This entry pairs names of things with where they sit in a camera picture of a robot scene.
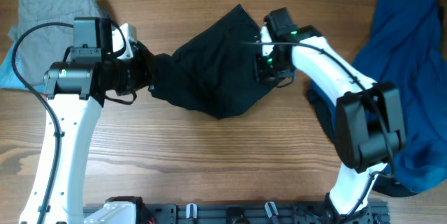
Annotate black shorts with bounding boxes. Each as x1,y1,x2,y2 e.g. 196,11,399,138
149,5,275,119

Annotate black garment under shirt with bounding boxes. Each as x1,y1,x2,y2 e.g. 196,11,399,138
306,89,418,197

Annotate blue shirt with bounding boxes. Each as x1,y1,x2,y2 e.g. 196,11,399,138
309,0,447,194

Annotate folded grey shorts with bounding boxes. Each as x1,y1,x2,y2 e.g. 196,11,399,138
8,0,108,91

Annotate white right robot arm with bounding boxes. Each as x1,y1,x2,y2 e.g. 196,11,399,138
255,23,406,223

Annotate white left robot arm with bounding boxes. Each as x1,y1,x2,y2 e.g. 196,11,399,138
19,41,154,223

